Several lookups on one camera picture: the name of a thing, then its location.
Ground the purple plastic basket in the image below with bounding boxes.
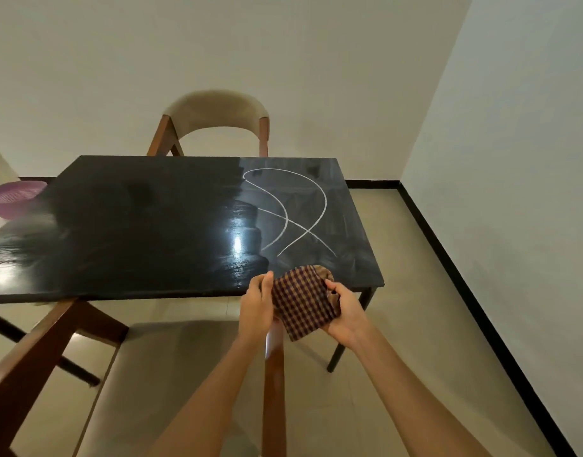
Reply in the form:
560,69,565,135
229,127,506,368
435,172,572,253
0,180,48,220

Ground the person's right hand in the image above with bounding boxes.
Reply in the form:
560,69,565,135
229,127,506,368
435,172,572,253
319,279,371,353

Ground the person's left hand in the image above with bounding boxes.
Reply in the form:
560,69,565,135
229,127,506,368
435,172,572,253
237,270,282,347

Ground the person's left forearm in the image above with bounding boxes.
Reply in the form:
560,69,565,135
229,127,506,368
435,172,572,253
148,335,268,457

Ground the brown striped cloth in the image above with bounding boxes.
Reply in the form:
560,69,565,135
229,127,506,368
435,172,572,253
270,265,342,343

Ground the beige cushioned wooden chair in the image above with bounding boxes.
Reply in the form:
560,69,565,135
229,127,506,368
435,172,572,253
146,89,272,157
0,297,288,457

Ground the black marble table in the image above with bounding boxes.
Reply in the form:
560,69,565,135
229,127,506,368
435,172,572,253
0,156,385,374

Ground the person's right forearm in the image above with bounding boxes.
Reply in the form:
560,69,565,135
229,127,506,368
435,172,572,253
353,328,492,457

